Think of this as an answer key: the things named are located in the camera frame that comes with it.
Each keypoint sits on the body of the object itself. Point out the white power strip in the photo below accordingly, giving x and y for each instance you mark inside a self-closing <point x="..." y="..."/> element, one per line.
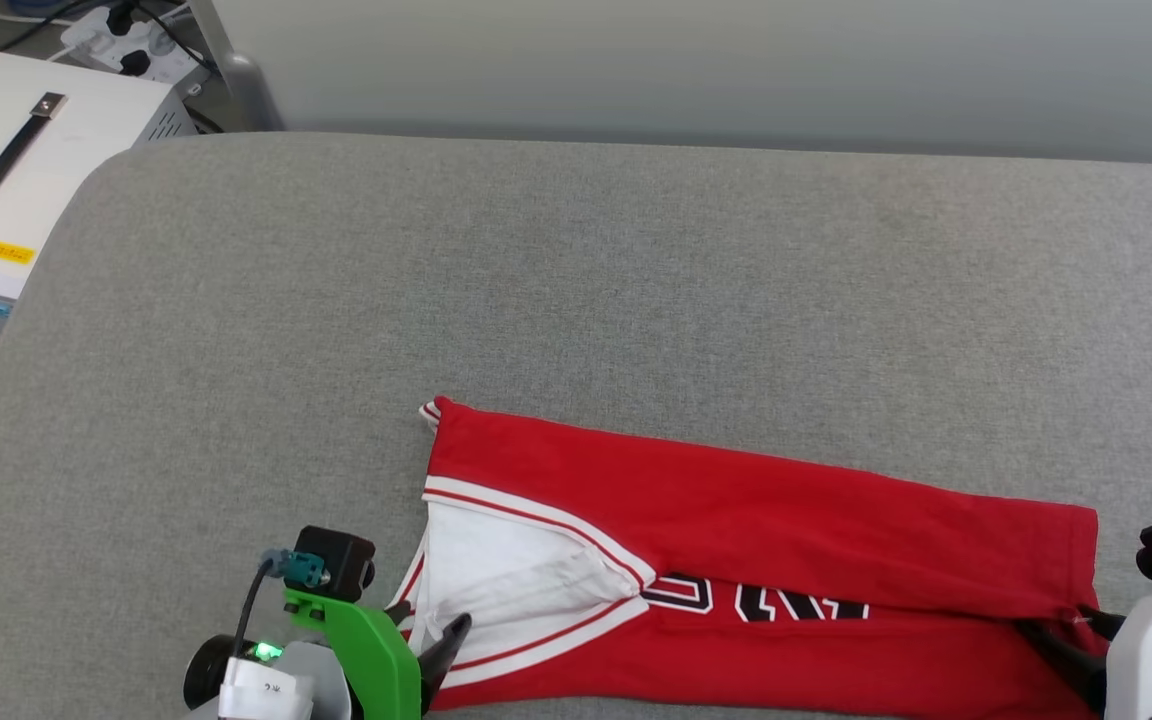
<point x="161" y="50"/>

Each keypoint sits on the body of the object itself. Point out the grey partition post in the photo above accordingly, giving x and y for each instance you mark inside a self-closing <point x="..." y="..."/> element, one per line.
<point x="236" y="80"/>

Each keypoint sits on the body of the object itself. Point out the white partition panel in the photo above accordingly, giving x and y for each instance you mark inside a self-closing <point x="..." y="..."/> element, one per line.
<point x="736" y="70"/>

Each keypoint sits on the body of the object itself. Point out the red and white jersey shirt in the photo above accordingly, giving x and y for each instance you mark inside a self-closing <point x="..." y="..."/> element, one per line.
<point x="786" y="530"/>

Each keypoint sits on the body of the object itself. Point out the black power plug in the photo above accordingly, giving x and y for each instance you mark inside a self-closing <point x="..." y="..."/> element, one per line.
<point x="135" y="62"/>
<point x="121" y="18"/>

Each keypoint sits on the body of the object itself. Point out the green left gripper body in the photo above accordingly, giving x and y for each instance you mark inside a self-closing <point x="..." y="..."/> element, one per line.
<point x="381" y="660"/>

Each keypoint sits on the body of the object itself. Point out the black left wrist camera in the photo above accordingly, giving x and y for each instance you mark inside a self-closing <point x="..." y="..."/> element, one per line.
<point x="336" y="560"/>

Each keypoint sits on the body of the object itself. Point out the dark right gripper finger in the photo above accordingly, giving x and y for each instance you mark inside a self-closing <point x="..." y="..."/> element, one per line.
<point x="1081" y="672"/>
<point x="1104" y="624"/>

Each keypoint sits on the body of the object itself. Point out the yellow warning sticker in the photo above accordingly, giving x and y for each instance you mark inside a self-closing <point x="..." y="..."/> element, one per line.
<point x="8" y="252"/>

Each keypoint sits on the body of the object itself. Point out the white equipment box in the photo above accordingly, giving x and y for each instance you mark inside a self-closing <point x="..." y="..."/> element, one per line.
<point x="86" y="150"/>

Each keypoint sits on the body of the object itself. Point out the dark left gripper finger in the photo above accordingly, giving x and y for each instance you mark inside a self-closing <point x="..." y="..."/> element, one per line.
<point x="448" y="645"/>
<point x="400" y="612"/>

